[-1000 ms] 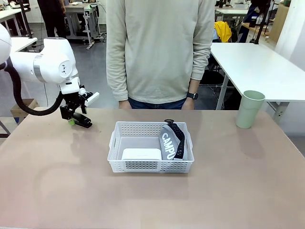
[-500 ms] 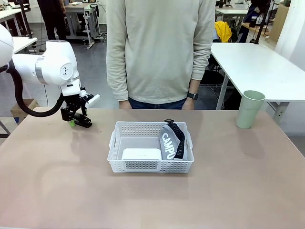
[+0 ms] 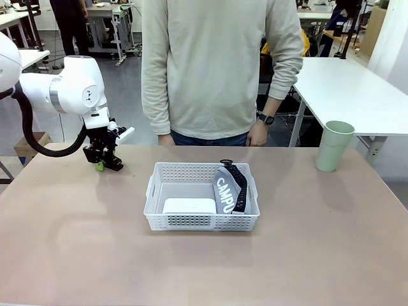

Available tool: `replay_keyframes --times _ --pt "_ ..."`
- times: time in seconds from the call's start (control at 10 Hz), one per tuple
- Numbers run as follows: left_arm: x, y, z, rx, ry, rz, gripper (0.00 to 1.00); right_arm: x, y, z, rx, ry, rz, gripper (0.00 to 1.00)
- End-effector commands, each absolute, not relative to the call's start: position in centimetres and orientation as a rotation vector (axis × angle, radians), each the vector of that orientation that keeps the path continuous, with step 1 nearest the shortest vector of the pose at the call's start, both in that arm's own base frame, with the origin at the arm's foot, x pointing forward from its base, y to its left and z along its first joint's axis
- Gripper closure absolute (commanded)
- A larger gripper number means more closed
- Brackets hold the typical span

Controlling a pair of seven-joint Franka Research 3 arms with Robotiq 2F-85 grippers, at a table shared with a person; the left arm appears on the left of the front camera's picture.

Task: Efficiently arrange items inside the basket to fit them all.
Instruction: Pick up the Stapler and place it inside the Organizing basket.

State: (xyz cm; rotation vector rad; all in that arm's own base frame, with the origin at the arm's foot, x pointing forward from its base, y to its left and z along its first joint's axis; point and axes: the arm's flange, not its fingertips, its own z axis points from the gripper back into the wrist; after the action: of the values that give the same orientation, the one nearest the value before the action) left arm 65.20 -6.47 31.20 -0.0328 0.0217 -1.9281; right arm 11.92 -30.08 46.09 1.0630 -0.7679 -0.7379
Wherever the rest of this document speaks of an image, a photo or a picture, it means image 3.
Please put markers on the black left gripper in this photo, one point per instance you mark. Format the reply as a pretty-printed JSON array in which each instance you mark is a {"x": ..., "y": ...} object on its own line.
[{"x": 100, "y": 138}]

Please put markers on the white rectangular box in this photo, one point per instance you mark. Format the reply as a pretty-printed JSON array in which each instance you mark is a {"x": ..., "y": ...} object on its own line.
[{"x": 188, "y": 206}]

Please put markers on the grey zip pouch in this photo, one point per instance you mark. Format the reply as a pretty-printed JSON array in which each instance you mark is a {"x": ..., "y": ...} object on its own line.
[{"x": 224, "y": 191}]

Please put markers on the pale green plastic cup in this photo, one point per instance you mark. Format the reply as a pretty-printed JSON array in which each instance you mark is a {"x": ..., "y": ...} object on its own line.
[{"x": 333, "y": 150}]

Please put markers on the person's left forearm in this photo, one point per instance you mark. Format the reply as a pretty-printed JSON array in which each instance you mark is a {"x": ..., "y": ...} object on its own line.
[{"x": 275, "y": 102}]

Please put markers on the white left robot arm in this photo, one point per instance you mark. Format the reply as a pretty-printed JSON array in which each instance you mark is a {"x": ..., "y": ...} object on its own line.
[{"x": 73, "y": 89}]

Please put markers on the person's right forearm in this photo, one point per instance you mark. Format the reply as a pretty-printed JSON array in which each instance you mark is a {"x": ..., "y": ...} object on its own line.
[{"x": 156, "y": 105}]

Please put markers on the white perforated plastic basket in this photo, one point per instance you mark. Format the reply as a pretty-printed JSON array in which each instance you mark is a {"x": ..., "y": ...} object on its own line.
[{"x": 191, "y": 223}]

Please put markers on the person's right hand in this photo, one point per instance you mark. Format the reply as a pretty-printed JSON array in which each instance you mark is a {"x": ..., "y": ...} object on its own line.
[{"x": 165, "y": 140}]

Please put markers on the person's left hand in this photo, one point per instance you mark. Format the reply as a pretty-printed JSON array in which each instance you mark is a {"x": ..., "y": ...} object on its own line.
[{"x": 256, "y": 135}]

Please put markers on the brown cardboard box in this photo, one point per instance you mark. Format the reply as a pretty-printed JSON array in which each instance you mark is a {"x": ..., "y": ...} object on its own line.
[{"x": 30, "y": 145}]

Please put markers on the blue jeans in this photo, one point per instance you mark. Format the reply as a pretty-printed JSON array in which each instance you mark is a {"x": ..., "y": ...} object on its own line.
[{"x": 207, "y": 139}]

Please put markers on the white table with black clamp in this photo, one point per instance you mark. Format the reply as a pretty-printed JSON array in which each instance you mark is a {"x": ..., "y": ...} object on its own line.
[{"x": 35, "y": 57}]

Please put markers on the person in black clothes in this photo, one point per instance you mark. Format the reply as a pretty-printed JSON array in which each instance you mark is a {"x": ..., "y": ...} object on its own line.
[{"x": 71, "y": 28}]

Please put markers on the person torso beige sweater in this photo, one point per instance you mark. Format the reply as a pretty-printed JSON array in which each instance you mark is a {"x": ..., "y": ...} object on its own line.
[{"x": 207, "y": 63}]

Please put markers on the black pole stand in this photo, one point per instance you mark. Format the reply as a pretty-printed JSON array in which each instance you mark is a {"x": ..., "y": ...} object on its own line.
[{"x": 35, "y": 25}]

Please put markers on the black smartwatch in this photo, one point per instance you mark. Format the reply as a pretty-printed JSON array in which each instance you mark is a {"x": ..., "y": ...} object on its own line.
[{"x": 266, "y": 119}]

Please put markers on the large white table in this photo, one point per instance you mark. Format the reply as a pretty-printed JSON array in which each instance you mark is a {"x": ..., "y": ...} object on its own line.
[{"x": 350, "y": 89}]

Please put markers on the tall cardboard panel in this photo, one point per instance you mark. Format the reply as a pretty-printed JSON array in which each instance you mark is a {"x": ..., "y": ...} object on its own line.
[{"x": 374, "y": 28}]

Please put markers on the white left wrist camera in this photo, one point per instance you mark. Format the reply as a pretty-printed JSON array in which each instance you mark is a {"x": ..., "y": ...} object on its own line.
[{"x": 126, "y": 134}]

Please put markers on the white frame workbench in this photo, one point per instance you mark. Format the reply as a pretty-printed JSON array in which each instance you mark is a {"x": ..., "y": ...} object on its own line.
[{"x": 108, "y": 22}]

